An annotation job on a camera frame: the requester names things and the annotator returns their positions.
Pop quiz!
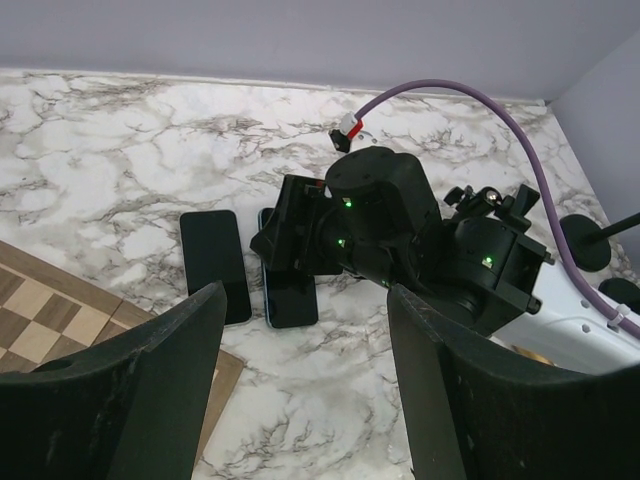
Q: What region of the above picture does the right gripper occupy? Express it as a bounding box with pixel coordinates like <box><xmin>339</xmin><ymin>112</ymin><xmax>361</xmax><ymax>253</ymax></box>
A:
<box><xmin>250</xmin><ymin>172</ymin><xmax>360</xmax><ymax>275</ymax></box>

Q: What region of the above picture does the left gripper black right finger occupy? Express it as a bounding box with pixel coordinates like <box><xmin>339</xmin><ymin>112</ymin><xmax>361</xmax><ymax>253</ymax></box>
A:
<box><xmin>387</xmin><ymin>285</ymin><xmax>639</xmax><ymax>479</ymax></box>

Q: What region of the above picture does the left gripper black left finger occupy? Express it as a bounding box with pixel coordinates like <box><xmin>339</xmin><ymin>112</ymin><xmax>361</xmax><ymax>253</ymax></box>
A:
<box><xmin>1</xmin><ymin>283</ymin><xmax>227</xmax><ymax>479</ymax></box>

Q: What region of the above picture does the black phone teal edge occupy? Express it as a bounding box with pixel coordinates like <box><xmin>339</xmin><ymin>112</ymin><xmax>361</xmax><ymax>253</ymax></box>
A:
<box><xmin>256</xmin><ymin>207</ymin><xmax>320</xmax><ymax>330</ymax></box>

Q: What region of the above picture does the black round-base clamp stand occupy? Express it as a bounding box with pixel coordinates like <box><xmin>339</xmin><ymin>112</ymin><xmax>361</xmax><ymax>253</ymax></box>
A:
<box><xmin>560</xmin><ymin>213</ymin><xmax>640</xmax><ymax>273</ymax></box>

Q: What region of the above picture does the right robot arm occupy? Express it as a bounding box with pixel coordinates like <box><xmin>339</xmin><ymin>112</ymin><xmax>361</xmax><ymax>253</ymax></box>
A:
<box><xmin>251</xmin><ymin>146</ymin><xmax>639</xmax><ymax>374</ymax></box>

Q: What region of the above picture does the black round-base stand right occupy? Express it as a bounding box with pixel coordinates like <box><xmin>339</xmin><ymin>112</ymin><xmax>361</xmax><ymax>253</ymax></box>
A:
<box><xmin>598</xmin><ymin>278</ymin><xmax>640</xmax><ymax>314</ymax></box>

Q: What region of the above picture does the wooden chessboard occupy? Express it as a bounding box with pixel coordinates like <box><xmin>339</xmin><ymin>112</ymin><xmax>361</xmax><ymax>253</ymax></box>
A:
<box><xmin>0</xmin><ymin>239</ymin><xmax>246</xmax><ymax>461</ymax></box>

